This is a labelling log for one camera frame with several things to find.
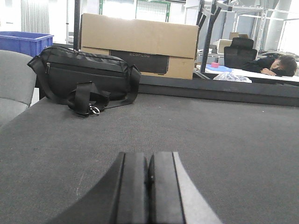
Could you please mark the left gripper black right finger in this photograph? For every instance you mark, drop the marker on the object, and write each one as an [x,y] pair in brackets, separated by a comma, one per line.
[173,197]

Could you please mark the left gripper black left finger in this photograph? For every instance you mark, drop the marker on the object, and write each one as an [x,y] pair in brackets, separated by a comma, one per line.
[118,198]

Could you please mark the blue plastic bin far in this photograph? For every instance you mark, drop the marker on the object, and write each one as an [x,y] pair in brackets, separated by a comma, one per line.
[25,42]

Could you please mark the black sling bag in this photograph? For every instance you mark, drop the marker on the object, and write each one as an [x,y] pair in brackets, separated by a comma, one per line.
[87,83]

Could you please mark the clear plastic bag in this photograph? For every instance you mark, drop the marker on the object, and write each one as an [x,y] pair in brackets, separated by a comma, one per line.
[229,76]

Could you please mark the pink small box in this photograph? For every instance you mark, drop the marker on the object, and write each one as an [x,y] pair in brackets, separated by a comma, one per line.
[214,65]

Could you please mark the large cardboard box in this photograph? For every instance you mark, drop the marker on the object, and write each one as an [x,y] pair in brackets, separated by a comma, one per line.
[159,49]

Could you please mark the grey chair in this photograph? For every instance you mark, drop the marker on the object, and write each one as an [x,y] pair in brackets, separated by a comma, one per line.
[17,83]

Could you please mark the black office chair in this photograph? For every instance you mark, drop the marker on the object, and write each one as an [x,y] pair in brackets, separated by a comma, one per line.
[240,52]

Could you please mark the sleeping person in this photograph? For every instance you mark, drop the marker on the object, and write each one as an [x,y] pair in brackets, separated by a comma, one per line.
[283,66]

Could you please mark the metal shelving rack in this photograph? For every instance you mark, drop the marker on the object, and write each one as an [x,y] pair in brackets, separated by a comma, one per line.
[270,23]

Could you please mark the black conveyor side rail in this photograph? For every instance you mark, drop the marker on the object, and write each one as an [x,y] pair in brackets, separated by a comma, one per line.
[268,94]

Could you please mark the black vertical frame post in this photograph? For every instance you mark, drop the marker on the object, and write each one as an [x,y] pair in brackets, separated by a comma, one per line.
[212,16]

